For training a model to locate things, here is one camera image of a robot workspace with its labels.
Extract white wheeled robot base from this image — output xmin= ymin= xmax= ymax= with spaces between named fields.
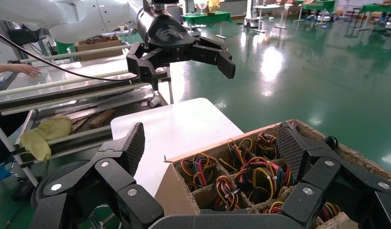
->
xmin=244 ymin=0 xmax=263 ymax=28

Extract green cloth table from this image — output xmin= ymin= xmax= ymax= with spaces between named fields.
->
xmin=357 ymin=3 xmax=391 ymax=31
xmin=294 ymin=0 xmax=337 ymax=23
xmin=182 ymin=11 xmax=233 ymax=39

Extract white square table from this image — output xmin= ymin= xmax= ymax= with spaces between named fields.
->
xmin=110 ymin=98 xmax=245 ymax=197

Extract metal rack with junk shelves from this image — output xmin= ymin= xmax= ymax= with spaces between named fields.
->
xmin=0 ymin=44 xmax=175 ymax=187

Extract brown wood piece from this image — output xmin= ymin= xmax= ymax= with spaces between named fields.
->
xmin=88 ymin=109 xmax=116 ymax=129

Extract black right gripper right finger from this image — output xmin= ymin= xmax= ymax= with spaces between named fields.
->
xmin=276 ymin=121 xmax=391 ymax=229

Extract clear plastic sheet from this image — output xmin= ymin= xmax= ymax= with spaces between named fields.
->
xmin=0 ymin=58 xmax=133 ymax=104

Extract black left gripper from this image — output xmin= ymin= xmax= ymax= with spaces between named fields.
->
xmin=126 ymin=8 xmax=237 ymax=91

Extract black left camera cable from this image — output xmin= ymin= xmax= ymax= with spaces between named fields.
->
xmin=0 ymin=29 xmax=139 ymax=82

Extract white metal table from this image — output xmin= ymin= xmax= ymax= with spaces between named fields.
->
xmin=254 ymin=3 xmax=294 ymax=33

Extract bare human hand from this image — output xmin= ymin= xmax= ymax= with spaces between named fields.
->
xmin=11 ymin=63 xmax=43 ymax=77

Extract bare human forearm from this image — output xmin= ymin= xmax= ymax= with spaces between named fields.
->
xmin=0 ymin=64 xmax=14 ymax=77

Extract open cardboard box brown items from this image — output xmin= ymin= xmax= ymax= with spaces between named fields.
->
xmin=75 ymin=34 xmax=124 ymax=61

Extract brown divided cardboard box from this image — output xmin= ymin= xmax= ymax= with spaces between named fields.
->
xmin=154 ymin=119 xmax=391 ymax=229

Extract yellow cloth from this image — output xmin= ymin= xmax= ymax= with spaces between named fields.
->
xmin=20 ymin=114 xmax=73 ymax=162

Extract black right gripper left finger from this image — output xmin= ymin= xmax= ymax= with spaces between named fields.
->
xmin=30 ymin=122 xmax=165 ymax=229

